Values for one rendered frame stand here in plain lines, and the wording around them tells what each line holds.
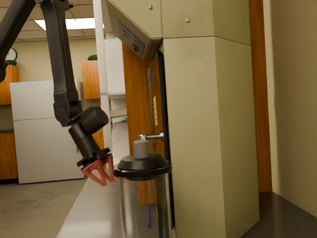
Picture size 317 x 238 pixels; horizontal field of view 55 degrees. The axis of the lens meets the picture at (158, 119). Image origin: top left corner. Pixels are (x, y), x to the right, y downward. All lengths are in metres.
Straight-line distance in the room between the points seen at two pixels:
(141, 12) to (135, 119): 0.44
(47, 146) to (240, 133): 5.14
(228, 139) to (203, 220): 0.19
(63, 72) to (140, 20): 0.39
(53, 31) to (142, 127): 0.41
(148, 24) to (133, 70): 0.38
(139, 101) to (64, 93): 0.24
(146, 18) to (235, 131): 0.33
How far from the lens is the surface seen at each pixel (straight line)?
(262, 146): 1.12
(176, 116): 0.65
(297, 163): 1.06
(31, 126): 5.79
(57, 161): 5.75
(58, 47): 0.99
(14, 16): 1.13
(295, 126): 1.04
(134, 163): 0.53
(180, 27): 0.67
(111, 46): 2.11
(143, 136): 0.69
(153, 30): 0.66
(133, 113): 1.01
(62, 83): 0.97
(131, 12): 0.67
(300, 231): 0.86
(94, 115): 0.91
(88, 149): 0.93
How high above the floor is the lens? 1.28
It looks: 3 degrees down
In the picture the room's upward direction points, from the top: 4 degrees counter-clockwise
